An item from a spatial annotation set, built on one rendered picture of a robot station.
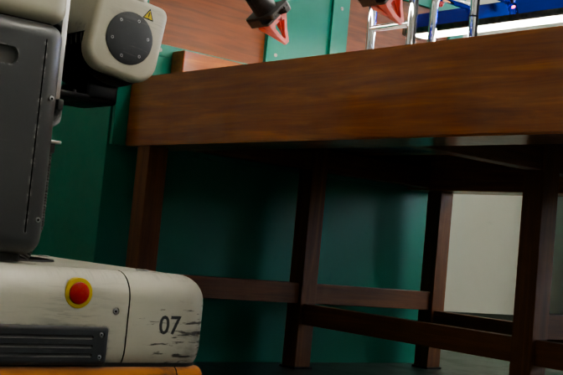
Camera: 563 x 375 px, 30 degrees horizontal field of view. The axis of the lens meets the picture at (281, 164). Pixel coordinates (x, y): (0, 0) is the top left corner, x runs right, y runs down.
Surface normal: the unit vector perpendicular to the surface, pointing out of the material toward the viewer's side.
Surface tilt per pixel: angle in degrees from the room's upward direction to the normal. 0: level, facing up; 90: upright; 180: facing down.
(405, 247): 90
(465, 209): 90
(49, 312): 90
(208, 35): 90
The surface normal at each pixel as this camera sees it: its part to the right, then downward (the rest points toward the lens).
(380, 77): -0.77, -0.12
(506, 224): 0.63, 0.00
